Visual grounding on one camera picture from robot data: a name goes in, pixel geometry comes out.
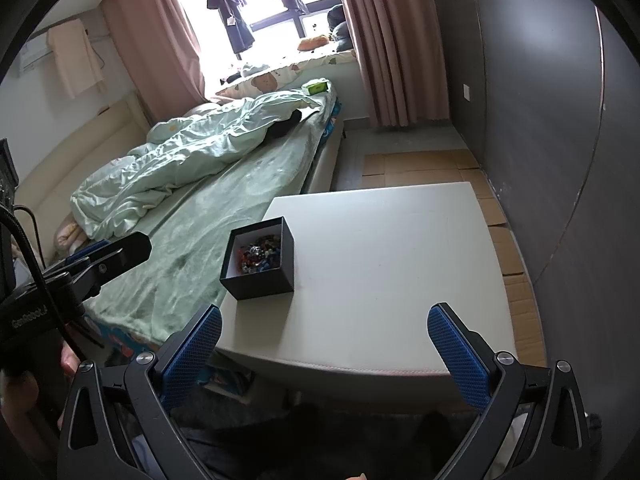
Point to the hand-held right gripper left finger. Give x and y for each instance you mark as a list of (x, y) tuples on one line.
[(192, 355)]

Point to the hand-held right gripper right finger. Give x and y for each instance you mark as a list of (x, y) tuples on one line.
[(457, 355)]

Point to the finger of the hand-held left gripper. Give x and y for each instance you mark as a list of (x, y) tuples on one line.
[(125, 252), (87, 252)]

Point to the black square box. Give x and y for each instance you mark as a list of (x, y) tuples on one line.
[(260, 287)]

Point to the person's left hand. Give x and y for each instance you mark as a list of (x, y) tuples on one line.
[(17, 400)]

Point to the pink pillow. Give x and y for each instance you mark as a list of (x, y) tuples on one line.
[(67, 232)]

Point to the bed with green sheet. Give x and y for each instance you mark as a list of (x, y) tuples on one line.
[(200, 240)]

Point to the cardboard floor sheets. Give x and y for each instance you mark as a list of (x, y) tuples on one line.
[(520, 300)]

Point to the beige bed headboard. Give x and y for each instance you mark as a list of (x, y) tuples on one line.
[(75, 160)]

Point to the light green duvet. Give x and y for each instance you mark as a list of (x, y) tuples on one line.
[(175, 160)]

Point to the white table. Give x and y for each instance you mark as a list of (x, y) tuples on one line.
[(390, 270)]

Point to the pink hanging towel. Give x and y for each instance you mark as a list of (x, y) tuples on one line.
[(75, 60)]

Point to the black cloth item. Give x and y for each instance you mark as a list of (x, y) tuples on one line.
[(282, 127)]

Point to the white air conditioner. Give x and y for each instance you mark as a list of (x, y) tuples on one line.
[(32, 52)]

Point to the pink curtain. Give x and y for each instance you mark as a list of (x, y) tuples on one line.
[(390, 50), (155, 45)]

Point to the bear print sill cushion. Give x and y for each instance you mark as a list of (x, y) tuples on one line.
[(270, 80)]

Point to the dark grey wardrobe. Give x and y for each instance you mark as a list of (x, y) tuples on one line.
[(550, 135)]

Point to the window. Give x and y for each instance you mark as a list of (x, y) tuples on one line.
[(200, 20)]

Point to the green tissue box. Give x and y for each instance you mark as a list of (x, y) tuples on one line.
[(316, 88)]

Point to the dark blue hanging garment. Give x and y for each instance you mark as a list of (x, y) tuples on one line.
[(235, 15)]

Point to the orange plush toy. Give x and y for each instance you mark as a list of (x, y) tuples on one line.
[(314, 43)]

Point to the dark blue cushion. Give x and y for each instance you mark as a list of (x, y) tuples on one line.
[(342, 35)]

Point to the white bed frame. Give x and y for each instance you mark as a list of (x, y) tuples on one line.
[(325, 165)]

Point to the white wall switch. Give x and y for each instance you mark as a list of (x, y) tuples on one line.
[(467, 93)]

